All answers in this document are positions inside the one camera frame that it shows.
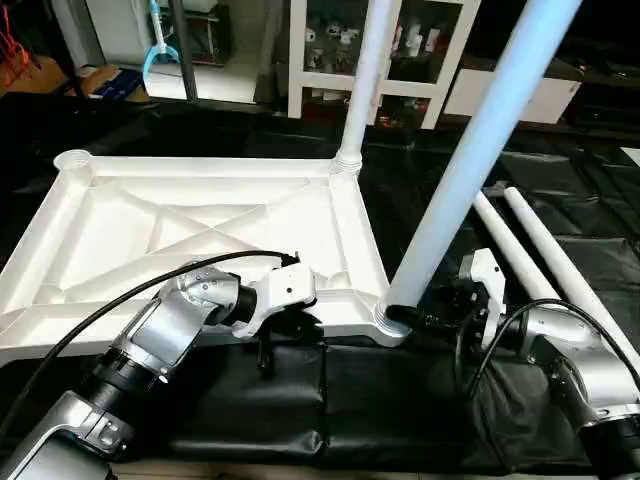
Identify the white plastic table leg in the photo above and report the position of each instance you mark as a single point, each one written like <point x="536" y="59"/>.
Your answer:
<point x="500" y="225"/>
<point x="362" y="80"/>
<point x="480" y="140"/>
<point x="570" y="260"/>

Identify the white plastic table top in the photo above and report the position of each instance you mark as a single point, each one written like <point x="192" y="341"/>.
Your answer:
<point x="150" y="220"/>

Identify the black work mat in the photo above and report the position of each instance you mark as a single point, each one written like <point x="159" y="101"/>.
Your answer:
<point x="380" y="420"/>

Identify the white drawer unit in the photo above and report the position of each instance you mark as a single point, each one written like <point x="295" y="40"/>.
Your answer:
<point x="545" y="100"/>

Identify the white flat board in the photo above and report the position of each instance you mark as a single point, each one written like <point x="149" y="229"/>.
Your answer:
<point x="633" y="155"/>

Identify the white glass-door cabinet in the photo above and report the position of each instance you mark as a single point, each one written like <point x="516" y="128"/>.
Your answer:
<point x="296" y="60"/>

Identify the black metal pole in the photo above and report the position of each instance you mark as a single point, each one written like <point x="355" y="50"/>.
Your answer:
<point x="184" y="50"/>

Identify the blue plastic tool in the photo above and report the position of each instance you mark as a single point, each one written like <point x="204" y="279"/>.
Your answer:
<point x="160" y="55"/>

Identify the brown cardboard box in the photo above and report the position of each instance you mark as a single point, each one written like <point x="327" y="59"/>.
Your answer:
<point x="115" y="82"/>

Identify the flat brown cardboard sheet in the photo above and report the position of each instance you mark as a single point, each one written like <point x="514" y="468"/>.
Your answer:
<point x="35" y="75"/>

